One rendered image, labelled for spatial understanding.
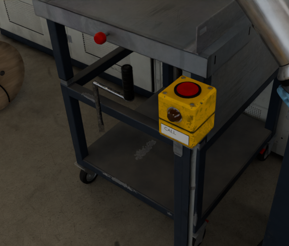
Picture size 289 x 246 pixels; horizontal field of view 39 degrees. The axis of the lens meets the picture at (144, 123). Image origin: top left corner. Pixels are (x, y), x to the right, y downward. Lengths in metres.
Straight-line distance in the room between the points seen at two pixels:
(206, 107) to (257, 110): 1.12
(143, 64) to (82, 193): 0.73
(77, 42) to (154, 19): 1.33
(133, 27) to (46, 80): 1.46
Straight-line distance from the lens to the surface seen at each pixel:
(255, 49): 1.27
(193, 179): 0.91
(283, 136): 1.89
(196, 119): 0.74
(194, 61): 0.98
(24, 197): 1.84
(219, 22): 1.02
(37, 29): 2.69
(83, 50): 2.41
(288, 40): 0.78
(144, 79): 2.16
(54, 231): 1.70
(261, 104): 1.84
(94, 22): 1.15
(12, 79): 2.31
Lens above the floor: 1.34
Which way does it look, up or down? 40 degrees down
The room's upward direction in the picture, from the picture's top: 3 degrees counter-clockwise
